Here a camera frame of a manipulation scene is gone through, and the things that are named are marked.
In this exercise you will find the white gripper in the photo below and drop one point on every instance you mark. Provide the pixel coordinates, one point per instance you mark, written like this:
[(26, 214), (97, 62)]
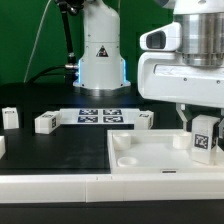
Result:
[(163, 76)]

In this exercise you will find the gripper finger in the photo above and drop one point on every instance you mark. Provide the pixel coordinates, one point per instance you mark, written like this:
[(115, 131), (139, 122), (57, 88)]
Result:
[(220, 129)]

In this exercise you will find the white fiducial marker sheet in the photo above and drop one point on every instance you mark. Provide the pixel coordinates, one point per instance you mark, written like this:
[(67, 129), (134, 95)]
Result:
[(98, 116)]

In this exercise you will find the white square tabletop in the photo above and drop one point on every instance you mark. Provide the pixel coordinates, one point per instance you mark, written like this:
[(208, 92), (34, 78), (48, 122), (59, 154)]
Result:
[(156, 151)]

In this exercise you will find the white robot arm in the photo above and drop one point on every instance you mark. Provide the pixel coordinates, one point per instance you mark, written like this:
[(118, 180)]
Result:
[(183, 62)]

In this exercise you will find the white U-shaped obstacle fence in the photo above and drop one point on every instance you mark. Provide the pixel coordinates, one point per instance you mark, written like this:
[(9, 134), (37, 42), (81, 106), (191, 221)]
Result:
[(110, 187)]

